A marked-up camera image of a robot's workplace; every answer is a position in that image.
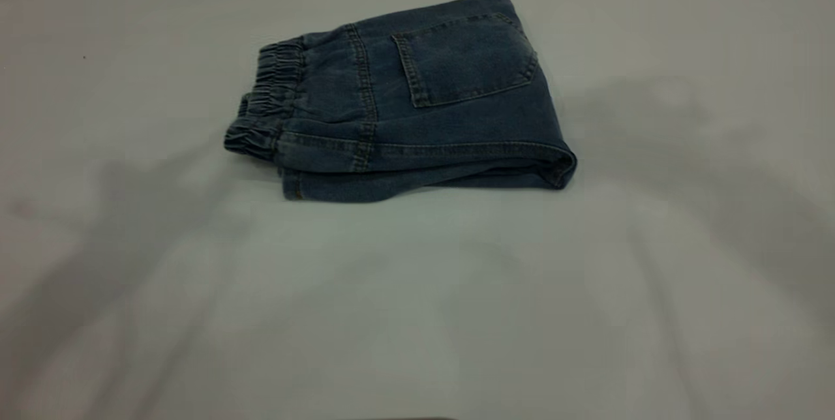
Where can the blue denim jeans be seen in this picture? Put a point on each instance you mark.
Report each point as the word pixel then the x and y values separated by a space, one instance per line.
pixel 424 113

